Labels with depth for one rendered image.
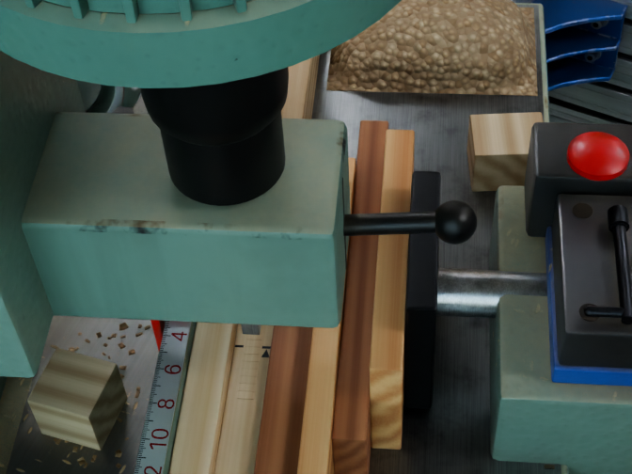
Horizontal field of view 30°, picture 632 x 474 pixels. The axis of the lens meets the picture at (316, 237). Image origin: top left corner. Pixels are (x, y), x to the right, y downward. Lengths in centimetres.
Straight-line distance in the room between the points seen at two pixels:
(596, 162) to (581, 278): 6
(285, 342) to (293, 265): 11
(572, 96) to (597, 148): 73
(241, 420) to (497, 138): 24
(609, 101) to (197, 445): 83
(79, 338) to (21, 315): 29
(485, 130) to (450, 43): 9
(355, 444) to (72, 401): 22
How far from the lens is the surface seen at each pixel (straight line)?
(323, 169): 51
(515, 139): 72
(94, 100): 67
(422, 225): 53
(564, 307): 56
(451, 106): 79
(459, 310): 61
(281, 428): 58
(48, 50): 37
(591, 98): 132
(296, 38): 36
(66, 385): 74
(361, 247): 64
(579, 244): 58
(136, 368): 79
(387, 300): 59
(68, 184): 53
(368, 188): 67
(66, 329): 82
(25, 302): 53
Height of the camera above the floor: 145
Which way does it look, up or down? 50 degrees down
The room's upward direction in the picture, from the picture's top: 4 degrees counter-clockwise
